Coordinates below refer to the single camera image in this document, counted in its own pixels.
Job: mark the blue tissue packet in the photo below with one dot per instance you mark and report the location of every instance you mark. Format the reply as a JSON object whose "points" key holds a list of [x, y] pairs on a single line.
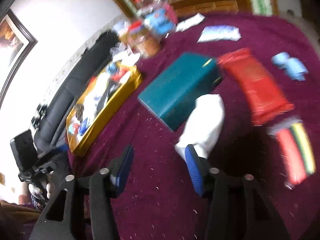
{"points": [[219, 32]]}

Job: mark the blue-labelled clear jar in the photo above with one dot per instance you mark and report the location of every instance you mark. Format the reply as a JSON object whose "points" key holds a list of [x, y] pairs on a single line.
{"points": [[160, 18]]}

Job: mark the black sofa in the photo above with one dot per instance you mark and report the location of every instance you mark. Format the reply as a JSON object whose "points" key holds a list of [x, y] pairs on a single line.
{"points": [[52, 128]]}

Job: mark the bag of coloured felt sheets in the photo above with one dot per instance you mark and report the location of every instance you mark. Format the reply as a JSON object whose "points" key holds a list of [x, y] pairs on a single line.
{"points": [[296, 150]]}

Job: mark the maroon velvet tablecloth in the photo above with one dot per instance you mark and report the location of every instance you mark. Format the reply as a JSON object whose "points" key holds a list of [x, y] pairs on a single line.
{"points": [[159, 201]]}

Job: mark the red gift bag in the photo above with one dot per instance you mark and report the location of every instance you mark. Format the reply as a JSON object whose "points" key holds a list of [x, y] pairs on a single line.
{"points": [[265, 98]]}

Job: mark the framed wall picture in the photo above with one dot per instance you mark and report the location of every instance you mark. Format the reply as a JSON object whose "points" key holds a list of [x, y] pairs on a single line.
{"points": [[16, 43]]}

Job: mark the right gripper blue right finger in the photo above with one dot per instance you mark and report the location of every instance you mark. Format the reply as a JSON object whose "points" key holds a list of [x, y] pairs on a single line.
{"points": [[197, 168]]}

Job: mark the light blue cloth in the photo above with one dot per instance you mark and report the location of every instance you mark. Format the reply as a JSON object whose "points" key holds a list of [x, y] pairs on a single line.
{"points": [[293, 67]]}

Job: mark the white soft cloth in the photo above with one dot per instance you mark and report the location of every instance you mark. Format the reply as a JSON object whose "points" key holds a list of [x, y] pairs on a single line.
{"points": [[203, 127]]}

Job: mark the clear plastic bag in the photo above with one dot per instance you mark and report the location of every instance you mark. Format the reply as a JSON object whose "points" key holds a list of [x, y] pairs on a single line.
{"points": [[123, 54]]}

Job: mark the folded white paper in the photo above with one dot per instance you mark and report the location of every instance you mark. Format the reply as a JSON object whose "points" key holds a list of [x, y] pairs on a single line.
{"points": [[190, 22]]}

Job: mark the gold-rimmed white tray box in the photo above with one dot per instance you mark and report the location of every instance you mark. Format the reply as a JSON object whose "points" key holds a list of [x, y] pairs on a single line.
{"points": [[102, 98]]}

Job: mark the red-lidded gold jar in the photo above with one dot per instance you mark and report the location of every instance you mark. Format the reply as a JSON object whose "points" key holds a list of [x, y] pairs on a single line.
{"points": [[131, 32]]}

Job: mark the teal box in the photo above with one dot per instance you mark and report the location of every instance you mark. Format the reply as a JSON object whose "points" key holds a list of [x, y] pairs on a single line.
{"points": [[171, 96]]}

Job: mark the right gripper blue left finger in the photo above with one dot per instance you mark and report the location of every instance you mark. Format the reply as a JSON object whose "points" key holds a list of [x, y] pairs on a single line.
{"points": [[120, 168]]}

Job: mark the white gloved left hand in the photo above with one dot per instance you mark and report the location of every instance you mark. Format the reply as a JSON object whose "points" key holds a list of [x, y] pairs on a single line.
{"points": [[41, 186]]}

